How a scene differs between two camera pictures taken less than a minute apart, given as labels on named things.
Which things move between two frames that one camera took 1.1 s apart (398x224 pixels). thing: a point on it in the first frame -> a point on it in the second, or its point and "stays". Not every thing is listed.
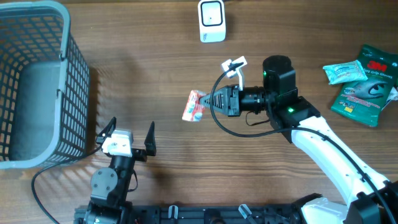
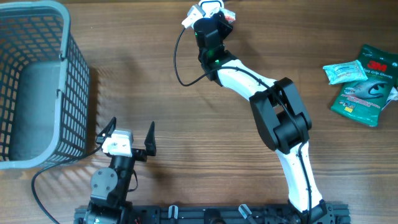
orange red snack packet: (193, 109) -> (229, 15)
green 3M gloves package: (362, 101) stays
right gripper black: (229, 107) -> (221, 22)
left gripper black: (141, 155) stays
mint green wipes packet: (345, 73) stays
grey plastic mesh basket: (45, 78) stays
